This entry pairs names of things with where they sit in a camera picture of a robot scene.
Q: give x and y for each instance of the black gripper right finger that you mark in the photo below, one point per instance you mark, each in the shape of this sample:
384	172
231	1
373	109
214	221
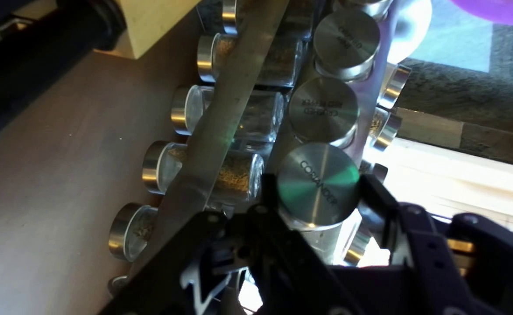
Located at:
454	268

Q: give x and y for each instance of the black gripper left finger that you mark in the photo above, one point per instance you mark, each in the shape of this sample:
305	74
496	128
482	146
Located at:
231	263

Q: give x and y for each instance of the steel-capped glass spice bottle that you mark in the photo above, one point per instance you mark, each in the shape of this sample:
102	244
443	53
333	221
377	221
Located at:
121	230
385	130
205	55
322	111
317	184
349	44
153	167
394	88
363	4
179	107
230	11
354	246

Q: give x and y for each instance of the purple measuring cup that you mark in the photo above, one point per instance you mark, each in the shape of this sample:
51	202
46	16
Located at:
489	9

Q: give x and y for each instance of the white framed window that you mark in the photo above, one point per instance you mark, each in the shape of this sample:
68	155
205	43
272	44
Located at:
471	176

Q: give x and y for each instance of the steel revolving spice rack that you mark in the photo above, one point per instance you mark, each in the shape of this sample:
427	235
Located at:
231	88

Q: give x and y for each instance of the wooden knife block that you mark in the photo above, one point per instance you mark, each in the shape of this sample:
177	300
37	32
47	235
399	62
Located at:
151	27

